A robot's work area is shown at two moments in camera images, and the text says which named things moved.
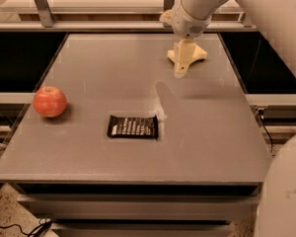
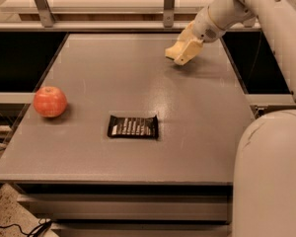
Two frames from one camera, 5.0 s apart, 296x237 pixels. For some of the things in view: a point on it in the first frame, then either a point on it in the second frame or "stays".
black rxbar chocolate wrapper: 146,126 stays
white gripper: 186,23 -> 205,26
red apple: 49,102 stays
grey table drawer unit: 140,208 stays
